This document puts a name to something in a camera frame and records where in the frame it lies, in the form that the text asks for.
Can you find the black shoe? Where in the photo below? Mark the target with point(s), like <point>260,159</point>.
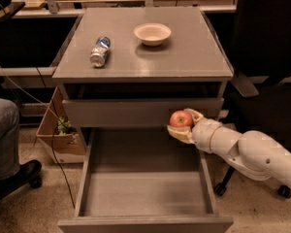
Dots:
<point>28,173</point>

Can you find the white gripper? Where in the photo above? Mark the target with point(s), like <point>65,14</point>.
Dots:
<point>204,134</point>

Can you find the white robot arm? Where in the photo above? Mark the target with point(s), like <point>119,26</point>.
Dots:
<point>253,153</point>

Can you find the green item in box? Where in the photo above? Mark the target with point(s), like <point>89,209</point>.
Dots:
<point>64,126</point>

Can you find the crushed silver blue can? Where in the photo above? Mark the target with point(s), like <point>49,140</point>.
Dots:
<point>100,52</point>

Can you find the grey drawer cabinet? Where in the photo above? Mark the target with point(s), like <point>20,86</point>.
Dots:
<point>189,64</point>

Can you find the open middle drawer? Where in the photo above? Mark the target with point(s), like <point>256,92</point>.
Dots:
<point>144,181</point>

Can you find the cardboard box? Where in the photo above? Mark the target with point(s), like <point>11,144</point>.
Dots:
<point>61,147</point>

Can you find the person leg in jeans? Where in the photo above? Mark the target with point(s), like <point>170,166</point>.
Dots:
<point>9,129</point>

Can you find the grey top drawer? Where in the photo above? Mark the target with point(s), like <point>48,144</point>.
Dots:
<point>135,112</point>

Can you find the black office chair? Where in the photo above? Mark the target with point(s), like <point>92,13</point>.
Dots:
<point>256,37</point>

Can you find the white paper bowl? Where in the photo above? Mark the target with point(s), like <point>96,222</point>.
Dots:
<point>152,34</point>

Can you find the red apple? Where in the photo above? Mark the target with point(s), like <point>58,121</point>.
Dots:
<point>181,119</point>

